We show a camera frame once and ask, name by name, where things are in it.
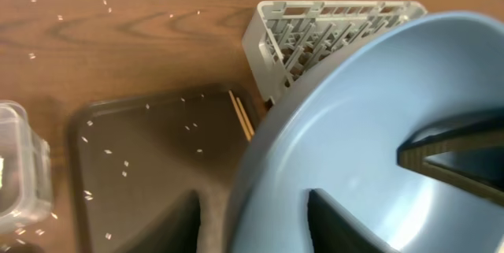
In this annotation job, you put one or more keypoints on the wooden chopstick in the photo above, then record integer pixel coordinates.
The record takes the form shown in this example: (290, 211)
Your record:
(245, 117)
(240, 116)

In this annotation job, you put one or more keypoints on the blue plate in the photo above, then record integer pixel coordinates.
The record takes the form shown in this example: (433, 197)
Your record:
(338, 129)

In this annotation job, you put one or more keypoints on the clear plastic bin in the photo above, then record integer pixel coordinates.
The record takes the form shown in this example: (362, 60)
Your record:
(26, 187)

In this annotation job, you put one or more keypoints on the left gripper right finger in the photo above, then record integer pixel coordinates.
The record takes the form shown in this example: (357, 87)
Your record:
(464, 151)

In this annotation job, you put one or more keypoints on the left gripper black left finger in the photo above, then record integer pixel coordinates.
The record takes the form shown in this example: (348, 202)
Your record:
(333, 229)

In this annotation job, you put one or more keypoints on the grey dishwasher rack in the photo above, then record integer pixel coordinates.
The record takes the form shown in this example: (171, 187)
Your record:
(285, 39)

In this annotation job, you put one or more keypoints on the brown serving tray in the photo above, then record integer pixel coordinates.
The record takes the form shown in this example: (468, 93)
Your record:
(154, 172)

